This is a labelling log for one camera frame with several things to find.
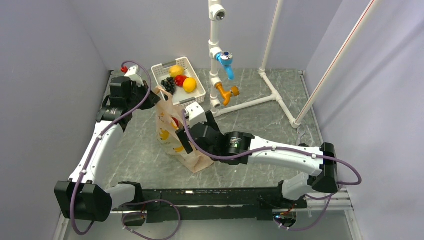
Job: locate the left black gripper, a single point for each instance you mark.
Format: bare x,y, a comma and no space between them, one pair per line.
152,100

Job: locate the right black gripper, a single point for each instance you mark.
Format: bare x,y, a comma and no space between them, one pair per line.
187,146

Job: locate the orange translucent plastic bag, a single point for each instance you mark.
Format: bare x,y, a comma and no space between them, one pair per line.
168,120

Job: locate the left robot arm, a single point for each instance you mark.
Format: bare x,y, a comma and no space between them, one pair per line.
81,196

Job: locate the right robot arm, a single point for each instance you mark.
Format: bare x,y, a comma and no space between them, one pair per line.
318,168

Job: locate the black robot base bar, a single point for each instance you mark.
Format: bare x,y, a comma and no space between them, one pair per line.
258,203

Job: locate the dark fake grape bunch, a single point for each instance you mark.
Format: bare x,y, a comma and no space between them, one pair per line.
169,85

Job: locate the orange fake orange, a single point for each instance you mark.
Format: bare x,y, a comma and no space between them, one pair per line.
189,85

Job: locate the red fake pepper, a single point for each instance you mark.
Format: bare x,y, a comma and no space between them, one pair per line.
179,80

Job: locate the yellow fake lemon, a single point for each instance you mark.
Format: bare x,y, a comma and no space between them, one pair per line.
176,70

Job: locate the white plastic basket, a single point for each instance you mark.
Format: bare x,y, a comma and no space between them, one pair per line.
180,98

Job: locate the orange plastic faucet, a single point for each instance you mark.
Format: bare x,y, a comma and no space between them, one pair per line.
227,94

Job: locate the blue plastic faucet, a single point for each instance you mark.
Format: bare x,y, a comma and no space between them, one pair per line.
225,58

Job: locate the silver wrench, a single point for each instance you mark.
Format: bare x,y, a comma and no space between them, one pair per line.
300,133

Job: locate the white diagonal pole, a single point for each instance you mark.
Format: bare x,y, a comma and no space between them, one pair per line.
313,97

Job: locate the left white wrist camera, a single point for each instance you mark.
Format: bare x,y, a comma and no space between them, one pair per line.
133,73

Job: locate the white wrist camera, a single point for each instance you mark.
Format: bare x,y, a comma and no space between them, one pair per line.
195,114
133,73

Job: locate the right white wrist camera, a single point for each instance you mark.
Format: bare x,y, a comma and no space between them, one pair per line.
195,114

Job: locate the white pvc pipe frame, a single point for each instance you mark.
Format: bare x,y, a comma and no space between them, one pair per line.
219,98

